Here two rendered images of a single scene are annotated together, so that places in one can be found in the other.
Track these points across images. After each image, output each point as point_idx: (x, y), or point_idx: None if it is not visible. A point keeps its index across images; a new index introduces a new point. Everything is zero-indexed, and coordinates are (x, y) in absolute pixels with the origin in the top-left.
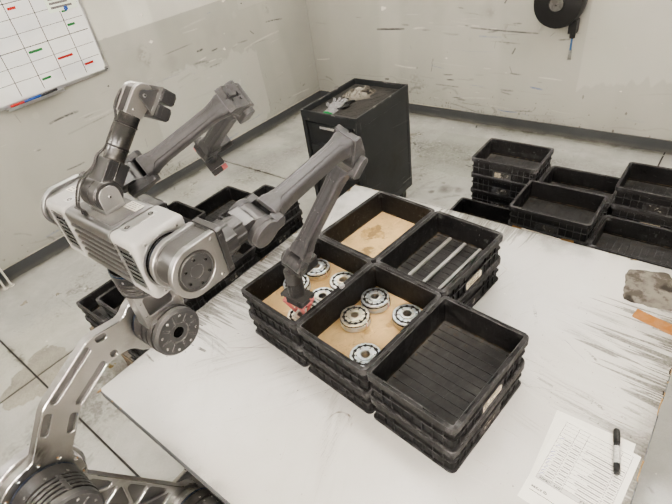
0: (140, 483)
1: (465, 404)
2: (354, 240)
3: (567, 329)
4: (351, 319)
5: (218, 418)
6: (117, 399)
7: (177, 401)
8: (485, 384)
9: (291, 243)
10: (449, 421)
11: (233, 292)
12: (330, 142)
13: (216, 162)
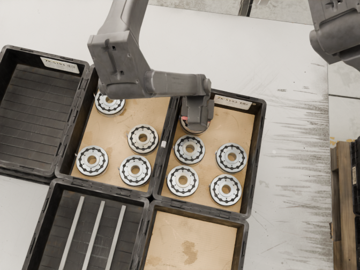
0: (240, 12)
1: (15, 98)
2: (217, 268)
3: None
4: (142, 130)
5: (214, 46)
6: (302, 26)
7: (256, 44)
8: (4, 122)
9: (196, 75)
10: (24, 80)
11: (316, 163)
12: (124, 15)
13: None
